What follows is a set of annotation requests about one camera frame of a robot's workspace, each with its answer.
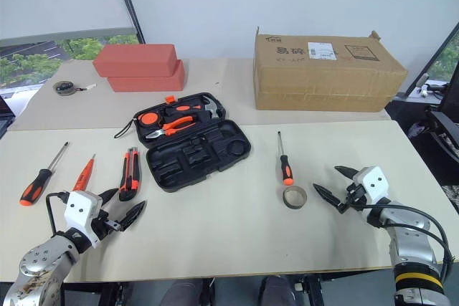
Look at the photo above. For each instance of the black table leg frame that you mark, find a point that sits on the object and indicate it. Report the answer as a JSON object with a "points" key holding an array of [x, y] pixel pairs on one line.
{"points": [[311, 291]]}

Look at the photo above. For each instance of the small claw hammer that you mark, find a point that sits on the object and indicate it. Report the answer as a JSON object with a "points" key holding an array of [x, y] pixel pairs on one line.
{"points": [[214, 109]]}

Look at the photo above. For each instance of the orange black utility knife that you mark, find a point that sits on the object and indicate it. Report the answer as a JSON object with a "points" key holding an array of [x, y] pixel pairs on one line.
{"points": [[130, 177]]}

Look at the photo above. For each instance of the black office chair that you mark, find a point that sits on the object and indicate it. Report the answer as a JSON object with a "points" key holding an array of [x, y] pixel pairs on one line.
{"points": [[450, 105]]}

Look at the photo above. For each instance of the orange black screwdriver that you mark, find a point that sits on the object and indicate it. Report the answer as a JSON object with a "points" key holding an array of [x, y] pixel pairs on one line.
{"points": [[285, 170], [36, 186]]}

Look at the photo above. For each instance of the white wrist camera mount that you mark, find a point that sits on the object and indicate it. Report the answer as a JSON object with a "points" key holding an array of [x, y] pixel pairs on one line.
{"points": [[373, 184], [80, 209]]}

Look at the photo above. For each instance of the black tool case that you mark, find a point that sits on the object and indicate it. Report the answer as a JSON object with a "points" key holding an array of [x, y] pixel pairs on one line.
{"points": [[201, 173]]}

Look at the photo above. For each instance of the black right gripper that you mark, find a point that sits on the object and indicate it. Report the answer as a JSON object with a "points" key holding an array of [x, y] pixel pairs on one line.
{"points": [[355, 198]]}

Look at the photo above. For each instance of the grey roller blind bar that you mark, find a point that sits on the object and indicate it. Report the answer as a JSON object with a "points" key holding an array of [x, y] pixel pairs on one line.
{"points": [[71, 34]]}

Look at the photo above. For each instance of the brown cardboard box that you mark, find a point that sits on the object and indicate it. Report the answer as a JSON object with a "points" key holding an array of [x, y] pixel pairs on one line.
{"points": [[322, 80]]}

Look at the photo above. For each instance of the dark rounded shape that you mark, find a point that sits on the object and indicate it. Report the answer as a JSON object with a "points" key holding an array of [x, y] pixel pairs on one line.
{"points": [[183, 293], [275, 291]]}

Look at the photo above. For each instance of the small white black gadget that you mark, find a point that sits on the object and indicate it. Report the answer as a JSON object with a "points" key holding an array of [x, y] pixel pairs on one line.
{"points": [[424, 88]]}

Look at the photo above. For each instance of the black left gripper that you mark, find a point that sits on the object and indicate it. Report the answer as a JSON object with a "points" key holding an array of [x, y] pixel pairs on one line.
{"points": [[105, 226]]}

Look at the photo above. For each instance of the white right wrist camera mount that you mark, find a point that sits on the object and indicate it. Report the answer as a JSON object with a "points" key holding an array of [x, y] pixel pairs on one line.
{"points": [[373, 184]]}

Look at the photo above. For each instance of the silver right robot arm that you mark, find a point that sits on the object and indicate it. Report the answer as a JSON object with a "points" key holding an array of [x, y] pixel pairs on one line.
{"points": [[412, 248]]}

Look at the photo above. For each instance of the orange black tape measure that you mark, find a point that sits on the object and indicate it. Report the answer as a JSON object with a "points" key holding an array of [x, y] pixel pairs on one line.
{"points": [[147, 118]]}

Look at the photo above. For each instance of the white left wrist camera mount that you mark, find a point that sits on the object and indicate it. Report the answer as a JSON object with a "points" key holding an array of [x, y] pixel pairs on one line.
{"points": [[80, 209]]}

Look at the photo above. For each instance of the orange test pen screwdriver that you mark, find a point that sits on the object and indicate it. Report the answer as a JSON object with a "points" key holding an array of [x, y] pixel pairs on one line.
{"points": [[84, 175]]}

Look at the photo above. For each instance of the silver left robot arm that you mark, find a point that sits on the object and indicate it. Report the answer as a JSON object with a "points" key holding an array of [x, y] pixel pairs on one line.
{"points": [[43, 263]]}

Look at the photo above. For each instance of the red foam block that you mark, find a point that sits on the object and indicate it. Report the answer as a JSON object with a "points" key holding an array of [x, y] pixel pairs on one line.
{"points": [[150, 84], [136, 60]]}

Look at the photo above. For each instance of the dark tape roll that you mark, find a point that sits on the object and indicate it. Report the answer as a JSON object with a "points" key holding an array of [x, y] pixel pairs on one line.
{"points": [[299, 200]]}

